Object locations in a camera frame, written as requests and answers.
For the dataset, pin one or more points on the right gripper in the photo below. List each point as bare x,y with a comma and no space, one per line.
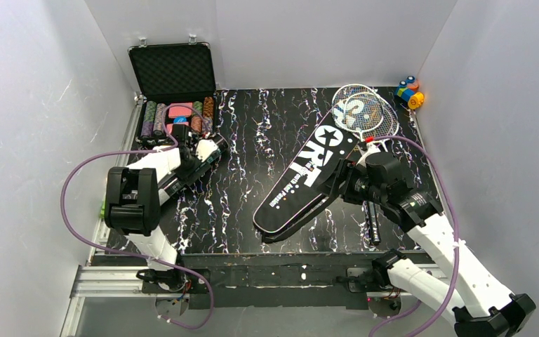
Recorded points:
336,175

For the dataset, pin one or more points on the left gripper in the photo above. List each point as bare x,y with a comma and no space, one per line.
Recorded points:
184,141

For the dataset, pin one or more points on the black racket bag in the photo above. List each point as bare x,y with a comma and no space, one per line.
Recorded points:
295,198

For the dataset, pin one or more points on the black shuttlecock tube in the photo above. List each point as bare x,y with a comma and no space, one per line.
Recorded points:
176,179

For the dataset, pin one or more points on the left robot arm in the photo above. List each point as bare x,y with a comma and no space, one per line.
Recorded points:
135,194

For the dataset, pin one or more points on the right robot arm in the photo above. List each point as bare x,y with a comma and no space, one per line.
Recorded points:
472,299

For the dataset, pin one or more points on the white badminton racket lower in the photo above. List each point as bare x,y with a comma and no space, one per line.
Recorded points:
367,115

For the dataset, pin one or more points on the white badminton racket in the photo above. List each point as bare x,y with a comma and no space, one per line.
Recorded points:
367,115
344,93

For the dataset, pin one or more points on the white badminton racket upper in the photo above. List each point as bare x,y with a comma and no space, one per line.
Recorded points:
344,93

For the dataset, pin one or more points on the black poker chip case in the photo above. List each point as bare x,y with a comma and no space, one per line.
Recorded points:
172,74

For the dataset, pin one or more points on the colourful toy blocks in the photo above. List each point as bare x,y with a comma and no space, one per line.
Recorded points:
409,91

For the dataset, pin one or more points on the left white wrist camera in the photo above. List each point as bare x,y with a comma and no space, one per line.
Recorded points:
207,151

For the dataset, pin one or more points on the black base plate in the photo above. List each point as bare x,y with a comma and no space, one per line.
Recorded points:
271,280

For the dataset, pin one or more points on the green clip on rail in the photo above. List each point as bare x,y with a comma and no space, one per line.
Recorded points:
102,210

